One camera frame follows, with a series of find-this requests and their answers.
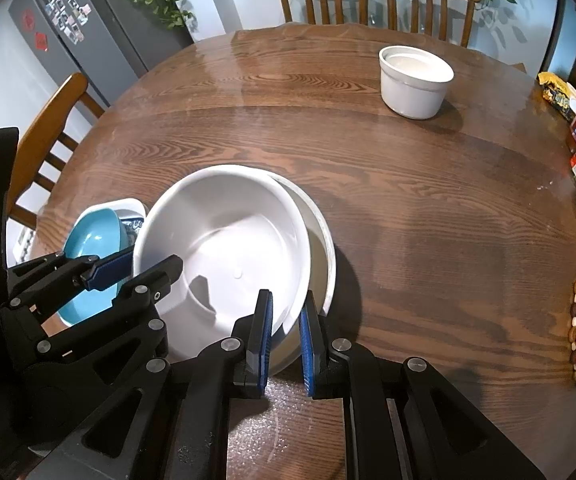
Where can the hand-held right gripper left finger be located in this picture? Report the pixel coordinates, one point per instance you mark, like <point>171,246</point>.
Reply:
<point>266,332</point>

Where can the teal plate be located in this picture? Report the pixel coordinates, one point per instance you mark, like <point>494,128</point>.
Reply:
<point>92,240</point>

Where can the yellow black snack packet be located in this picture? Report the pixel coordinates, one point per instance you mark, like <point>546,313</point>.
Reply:
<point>558,92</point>

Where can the blue patterned square plate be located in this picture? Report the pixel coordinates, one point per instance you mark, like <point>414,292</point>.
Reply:
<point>133,226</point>

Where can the grey refrigerator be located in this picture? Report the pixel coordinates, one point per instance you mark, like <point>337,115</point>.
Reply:
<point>102,35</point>

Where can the white square deep dish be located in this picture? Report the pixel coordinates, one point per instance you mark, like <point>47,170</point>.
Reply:
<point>117,205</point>

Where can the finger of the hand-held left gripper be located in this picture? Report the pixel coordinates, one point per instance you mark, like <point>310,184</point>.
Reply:
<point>152,276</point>
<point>112,266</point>

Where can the cluster of fridge magnets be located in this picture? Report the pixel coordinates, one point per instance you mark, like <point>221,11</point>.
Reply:
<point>67,0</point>

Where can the white patterned storage box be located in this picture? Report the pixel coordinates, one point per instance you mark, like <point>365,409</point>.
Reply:
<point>22,247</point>

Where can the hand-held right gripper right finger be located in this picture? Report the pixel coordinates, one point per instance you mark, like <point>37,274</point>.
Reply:
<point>308,347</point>

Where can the small white bowl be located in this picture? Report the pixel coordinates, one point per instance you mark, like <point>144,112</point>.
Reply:
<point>227,240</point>

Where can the white ramekin bowl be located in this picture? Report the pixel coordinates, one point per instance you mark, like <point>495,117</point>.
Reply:
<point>413,90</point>

